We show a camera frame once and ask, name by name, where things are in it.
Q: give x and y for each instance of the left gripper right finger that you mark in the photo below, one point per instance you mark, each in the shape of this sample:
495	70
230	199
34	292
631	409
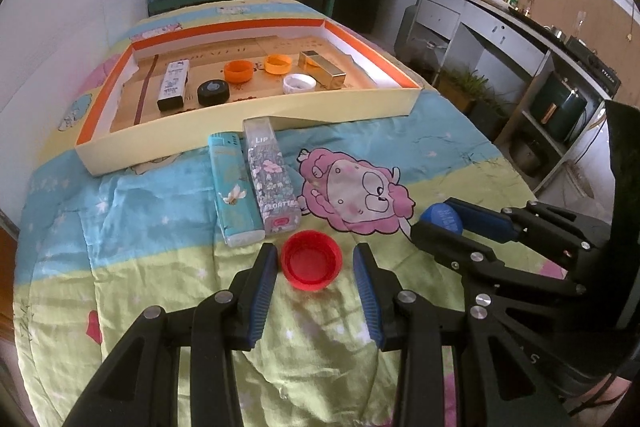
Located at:
377	289

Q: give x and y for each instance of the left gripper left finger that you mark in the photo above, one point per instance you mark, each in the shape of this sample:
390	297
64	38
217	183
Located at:
253	296

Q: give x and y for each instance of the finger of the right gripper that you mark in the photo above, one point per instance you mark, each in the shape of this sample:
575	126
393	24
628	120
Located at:
453	251
482	221

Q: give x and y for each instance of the blue bottle cap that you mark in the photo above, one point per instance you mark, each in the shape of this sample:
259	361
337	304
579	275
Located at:
443	216

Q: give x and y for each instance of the teal floral box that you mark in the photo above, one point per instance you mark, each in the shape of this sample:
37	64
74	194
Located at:
236	207

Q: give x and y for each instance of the red bottle cap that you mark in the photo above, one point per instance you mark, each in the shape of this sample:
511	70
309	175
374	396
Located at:
310	260

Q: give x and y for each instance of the floral lip product box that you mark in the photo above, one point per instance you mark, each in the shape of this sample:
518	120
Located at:
273	188

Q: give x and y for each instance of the black bottle cap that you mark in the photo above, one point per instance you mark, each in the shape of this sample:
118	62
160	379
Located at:
213	92

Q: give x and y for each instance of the white bottle cap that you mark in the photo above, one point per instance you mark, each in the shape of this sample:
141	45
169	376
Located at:
298	83

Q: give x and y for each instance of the orange bottle cap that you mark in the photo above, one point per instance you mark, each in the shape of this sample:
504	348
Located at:
278	64
238	71

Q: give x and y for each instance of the gold rectangular box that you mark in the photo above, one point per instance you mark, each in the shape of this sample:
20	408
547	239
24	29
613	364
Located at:
328	75

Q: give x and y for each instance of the dark green air fryer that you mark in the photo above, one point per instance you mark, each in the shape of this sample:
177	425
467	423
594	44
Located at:
557	107

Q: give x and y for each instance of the white kitchen counter cabinet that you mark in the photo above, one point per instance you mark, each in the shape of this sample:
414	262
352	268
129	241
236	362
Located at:
493	63

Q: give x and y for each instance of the colourful cartoon bedsheet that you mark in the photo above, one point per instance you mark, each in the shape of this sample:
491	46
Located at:
95	251

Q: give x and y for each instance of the black gas stove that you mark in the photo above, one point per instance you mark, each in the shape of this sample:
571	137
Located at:
606	77

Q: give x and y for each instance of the white black small box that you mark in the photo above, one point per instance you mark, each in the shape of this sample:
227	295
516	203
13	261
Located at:
173	86

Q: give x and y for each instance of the orange-rimmed cardboard tray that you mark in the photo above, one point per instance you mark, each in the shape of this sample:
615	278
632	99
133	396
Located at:
124	127

